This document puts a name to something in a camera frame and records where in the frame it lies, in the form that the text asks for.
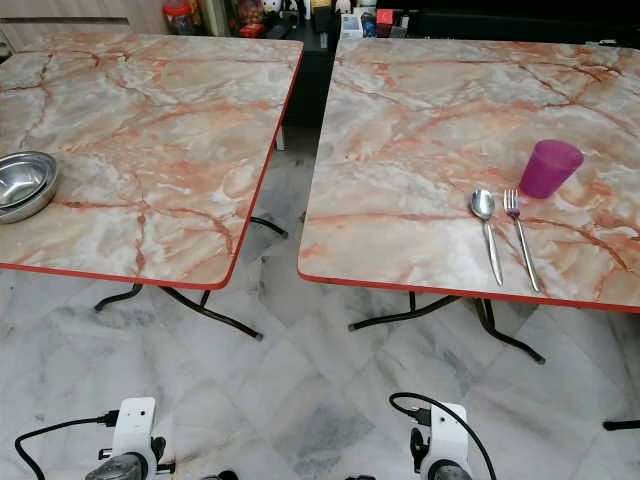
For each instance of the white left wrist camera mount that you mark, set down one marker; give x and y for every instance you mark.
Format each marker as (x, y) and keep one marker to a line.
(134, 422)

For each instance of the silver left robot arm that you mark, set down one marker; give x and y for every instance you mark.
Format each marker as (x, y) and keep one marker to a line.
(122, 468)

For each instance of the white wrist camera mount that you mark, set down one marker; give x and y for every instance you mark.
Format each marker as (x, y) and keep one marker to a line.
(450, 440)
(134, 422)

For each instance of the beige wooden cabinet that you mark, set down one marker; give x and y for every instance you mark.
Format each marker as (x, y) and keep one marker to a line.
(80, 18)

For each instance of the red lid plastic jar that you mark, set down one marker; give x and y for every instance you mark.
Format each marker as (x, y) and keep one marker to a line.
(180, 17)

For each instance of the marble folding table red edge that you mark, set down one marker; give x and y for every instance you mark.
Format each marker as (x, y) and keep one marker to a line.
(420, 140)
(160, 140)

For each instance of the steel spoon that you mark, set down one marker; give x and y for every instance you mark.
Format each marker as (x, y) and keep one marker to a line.
(482, 203)

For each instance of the small steel bowl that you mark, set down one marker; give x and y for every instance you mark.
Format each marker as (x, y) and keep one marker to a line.
(20, 178)

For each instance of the large steel bowl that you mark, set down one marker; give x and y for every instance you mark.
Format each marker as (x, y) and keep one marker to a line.
(48, 195)

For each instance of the steel fork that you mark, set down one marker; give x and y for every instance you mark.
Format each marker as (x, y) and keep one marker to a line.
(522, 235)

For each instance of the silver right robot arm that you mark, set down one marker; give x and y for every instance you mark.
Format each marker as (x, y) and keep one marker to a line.
(450, 473)

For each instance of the purple plastic cup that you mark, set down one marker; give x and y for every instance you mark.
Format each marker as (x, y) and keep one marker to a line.
(548, 170)

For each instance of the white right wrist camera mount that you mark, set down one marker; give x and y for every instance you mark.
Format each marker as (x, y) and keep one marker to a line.
(450, 440)

